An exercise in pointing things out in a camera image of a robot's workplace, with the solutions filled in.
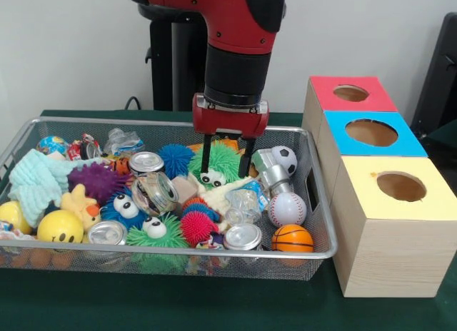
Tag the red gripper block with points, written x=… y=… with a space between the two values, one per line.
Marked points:
x=228 y=120

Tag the silver plastic toy truck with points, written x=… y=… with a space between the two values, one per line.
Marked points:
x=275 y=174

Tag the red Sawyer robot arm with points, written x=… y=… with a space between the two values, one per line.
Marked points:
x=242 y=24

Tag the shallow metal mesh bin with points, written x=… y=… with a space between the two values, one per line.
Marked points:
x=107 y=265

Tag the wooden box with three holes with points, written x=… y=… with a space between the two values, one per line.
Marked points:
x=385 y=259

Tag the large green fuzzy eyed ball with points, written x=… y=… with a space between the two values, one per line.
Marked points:
x=223 y=160

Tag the black and white soccer ball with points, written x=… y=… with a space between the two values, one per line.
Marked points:
x=285 y=160

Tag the white toy baseball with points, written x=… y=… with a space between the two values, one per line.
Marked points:
x=287 y=209

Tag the small green fuzzy eyed ball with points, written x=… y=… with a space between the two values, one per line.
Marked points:
x=171 y=234

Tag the orange toy basketball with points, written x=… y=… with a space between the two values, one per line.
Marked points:
x=292 y=238

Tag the blue fuzzy eyed ball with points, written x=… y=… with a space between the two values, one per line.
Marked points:
x=110 y=213

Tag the purple spiky ball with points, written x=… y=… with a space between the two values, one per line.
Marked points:
x=96 y=181

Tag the dark green tablecloth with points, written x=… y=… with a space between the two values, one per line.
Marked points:
x=214 y=309
x=446 y=135

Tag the yellow smiley ball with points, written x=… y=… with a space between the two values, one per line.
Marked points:
x=60 y=225

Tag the light blue cloth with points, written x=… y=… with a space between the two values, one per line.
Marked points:
x=32 y=181

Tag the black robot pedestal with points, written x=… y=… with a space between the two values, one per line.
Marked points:
x=171 y=60

